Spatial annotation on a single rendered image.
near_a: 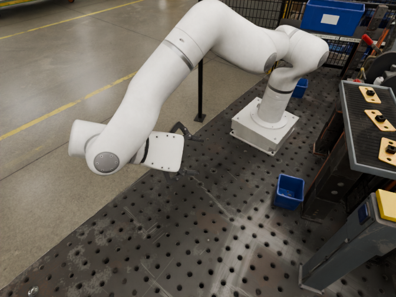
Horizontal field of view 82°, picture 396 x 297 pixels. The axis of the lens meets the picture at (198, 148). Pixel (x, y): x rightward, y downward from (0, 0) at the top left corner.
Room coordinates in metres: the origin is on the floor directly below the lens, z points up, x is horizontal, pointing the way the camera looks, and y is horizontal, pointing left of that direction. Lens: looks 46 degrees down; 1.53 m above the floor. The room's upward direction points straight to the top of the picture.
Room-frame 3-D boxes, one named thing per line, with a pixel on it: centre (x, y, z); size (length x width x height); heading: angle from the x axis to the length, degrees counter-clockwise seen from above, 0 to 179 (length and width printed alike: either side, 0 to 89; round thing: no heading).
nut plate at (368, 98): (0.58, -0.50, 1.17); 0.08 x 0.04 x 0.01; 169
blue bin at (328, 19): (1.54, -0.80, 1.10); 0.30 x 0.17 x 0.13; 63
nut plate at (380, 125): (0.46, -0.46, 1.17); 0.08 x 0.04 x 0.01; 0
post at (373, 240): (0.22, -0.37, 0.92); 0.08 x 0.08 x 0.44; 71
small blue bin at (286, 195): (0.51, -0.36, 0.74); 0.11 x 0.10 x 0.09; 161
